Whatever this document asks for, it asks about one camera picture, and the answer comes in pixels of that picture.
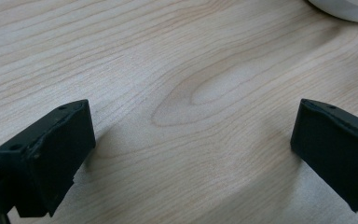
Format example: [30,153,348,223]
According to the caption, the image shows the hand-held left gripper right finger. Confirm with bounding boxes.
[290,98,358,216]

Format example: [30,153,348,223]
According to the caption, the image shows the white round container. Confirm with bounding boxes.
[306,0,358,24]

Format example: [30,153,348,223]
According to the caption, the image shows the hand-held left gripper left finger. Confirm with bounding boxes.
[0,99,97,218]

